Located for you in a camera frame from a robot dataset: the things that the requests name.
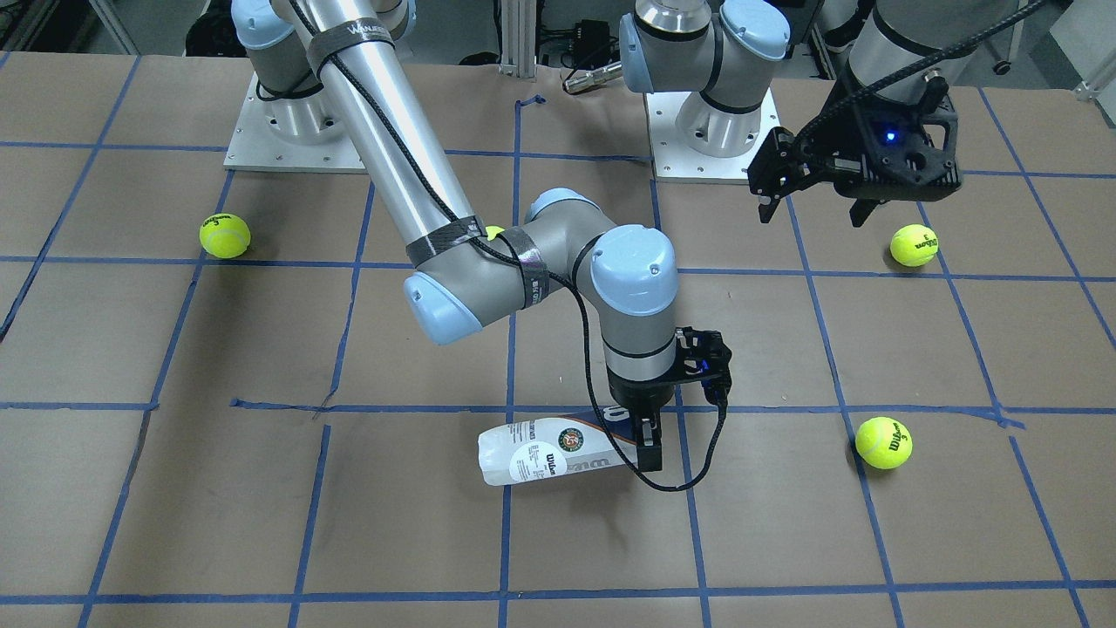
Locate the tennis ball near left gripper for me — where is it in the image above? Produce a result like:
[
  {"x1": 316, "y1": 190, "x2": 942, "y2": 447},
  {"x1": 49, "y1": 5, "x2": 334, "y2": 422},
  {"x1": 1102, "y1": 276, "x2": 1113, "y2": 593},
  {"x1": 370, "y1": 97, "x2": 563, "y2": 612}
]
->
[{"x1": 854, "y1": 416, "x2": 913, "y2": 470}]

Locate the aluminium frame post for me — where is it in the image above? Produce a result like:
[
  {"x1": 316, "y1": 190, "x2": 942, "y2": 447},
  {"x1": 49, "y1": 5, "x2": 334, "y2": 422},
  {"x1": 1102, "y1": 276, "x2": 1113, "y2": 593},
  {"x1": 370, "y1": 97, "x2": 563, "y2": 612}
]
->
[{"x1": 498, "y1": 0, "x2": 538, "y2": 83}]

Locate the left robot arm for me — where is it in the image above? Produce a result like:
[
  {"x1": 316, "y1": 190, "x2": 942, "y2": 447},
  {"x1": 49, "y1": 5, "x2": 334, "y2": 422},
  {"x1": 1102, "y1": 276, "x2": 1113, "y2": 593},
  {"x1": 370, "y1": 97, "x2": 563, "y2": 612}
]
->
[{"x1": 619, "y1": 1, "x2": 977, "y2": 228}]

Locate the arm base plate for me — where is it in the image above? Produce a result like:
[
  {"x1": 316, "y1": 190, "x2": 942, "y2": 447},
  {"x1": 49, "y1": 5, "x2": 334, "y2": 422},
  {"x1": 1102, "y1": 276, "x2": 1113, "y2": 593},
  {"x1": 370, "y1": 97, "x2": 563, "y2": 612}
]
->
[
  {"x1": 223, "y1": 75, "x2": 365, "y2": 174},
  {"x1": 644, "y1": 91, "x2": 779, "y2": 186}
]

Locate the tennis ball can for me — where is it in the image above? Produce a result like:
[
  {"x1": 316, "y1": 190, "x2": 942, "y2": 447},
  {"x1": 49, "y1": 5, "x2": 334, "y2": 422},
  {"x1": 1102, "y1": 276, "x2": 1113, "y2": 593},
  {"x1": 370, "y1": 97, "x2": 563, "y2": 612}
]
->
[{"x1": 477, "y1": 410, "x2": 624, "y2": 486}]

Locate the tennis ball by base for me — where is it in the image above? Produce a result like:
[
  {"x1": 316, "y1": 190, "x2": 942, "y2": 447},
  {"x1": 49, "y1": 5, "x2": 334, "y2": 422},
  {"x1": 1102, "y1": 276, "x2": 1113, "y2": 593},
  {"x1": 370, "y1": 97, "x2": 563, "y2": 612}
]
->
[
  {"x1": 888, "y1": 225, "x2": 939, "y2": 268},
  {"x1": 199, "y1": 212, "x2": 251, "y2": 259}
]

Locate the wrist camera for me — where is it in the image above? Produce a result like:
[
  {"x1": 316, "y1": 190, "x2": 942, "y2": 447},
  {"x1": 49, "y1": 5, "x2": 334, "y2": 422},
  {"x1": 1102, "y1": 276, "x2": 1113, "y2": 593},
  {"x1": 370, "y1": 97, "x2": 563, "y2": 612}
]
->
[
  {"x1": 665, "y1": 326, "x2": 732, "y2": 408},
  {"x1": 862, "y1": 96, "x2": 958, "y2": 184}
]

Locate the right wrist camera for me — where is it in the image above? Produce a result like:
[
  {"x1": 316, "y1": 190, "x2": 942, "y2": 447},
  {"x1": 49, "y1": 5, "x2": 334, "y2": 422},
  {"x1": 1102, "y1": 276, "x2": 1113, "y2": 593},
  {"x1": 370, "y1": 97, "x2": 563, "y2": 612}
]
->
[{"x1": 665, "y1": 326, "x2": 732, "y2": 408}]

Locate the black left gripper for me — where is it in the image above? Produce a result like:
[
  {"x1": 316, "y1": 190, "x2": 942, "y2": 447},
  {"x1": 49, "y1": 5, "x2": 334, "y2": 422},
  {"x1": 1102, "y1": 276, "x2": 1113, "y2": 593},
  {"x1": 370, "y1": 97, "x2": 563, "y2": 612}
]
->
[{"x1": 748, "y1": 83, "x2": 963, "y2": 228}]

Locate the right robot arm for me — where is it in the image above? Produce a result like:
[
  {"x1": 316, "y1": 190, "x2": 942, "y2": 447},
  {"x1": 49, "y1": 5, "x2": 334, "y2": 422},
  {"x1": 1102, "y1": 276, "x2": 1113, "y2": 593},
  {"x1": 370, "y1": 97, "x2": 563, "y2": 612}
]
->
[{"x1": 231, "y1": 1, "x2": 681, "y2": 472}]

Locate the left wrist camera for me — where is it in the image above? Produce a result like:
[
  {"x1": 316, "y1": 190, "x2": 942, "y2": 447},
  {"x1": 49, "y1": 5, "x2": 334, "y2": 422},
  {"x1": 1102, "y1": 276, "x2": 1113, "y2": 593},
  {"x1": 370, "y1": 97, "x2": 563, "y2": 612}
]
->
[{"x1": 862, "y1": 96, "x2": 958, "y2": 184}]

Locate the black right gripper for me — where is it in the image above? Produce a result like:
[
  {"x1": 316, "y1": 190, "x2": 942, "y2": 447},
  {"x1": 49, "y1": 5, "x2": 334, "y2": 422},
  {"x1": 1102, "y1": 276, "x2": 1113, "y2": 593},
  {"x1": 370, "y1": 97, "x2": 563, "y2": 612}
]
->
[{"x1": 607, "y1": 371, "x2": 675, "y2": 473}]

